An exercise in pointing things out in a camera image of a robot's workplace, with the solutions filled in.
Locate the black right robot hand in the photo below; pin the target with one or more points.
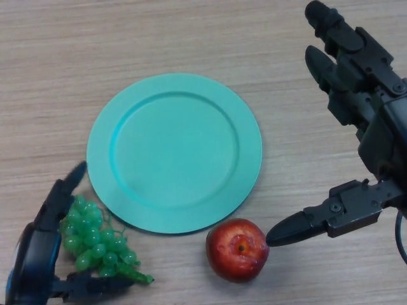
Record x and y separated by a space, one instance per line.
362 82

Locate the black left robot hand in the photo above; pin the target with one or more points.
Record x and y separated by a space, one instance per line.
35 257

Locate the green grape bunch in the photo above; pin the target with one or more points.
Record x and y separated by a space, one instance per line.
92 236

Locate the round teal green plate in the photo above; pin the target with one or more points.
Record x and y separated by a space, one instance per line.
175 152

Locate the red apple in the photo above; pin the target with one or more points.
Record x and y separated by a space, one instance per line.
229 260

